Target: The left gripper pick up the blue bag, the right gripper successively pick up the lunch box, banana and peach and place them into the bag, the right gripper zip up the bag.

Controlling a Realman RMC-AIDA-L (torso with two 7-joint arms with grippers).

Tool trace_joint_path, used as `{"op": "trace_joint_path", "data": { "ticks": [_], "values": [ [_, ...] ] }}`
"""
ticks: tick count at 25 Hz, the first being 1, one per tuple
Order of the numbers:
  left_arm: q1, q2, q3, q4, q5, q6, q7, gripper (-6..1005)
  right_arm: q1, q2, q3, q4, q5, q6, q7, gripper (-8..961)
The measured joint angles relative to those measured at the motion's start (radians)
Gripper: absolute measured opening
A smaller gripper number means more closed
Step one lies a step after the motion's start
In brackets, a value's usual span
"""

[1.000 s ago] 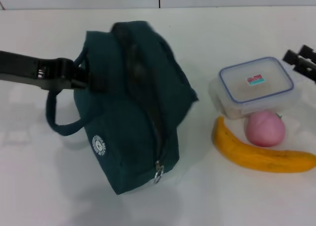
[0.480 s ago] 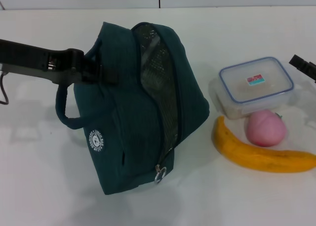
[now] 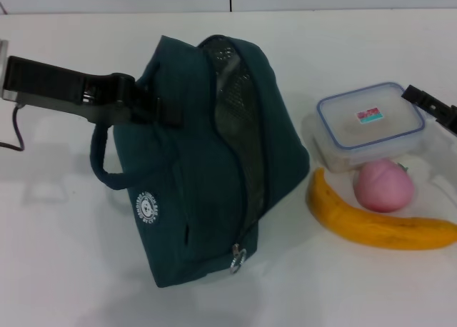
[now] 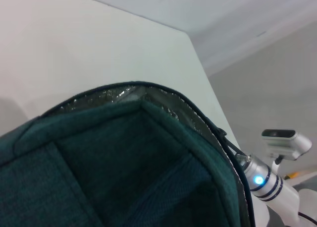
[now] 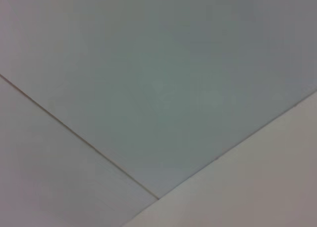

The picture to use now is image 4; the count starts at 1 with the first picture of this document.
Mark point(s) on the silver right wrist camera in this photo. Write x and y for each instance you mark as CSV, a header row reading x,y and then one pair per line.
x,y
284,142

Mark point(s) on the dark teal insulated lunch bag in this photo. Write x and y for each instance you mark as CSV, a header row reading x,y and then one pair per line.
x,y
99,162

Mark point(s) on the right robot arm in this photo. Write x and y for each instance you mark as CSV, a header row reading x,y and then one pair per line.
x,y
262,185

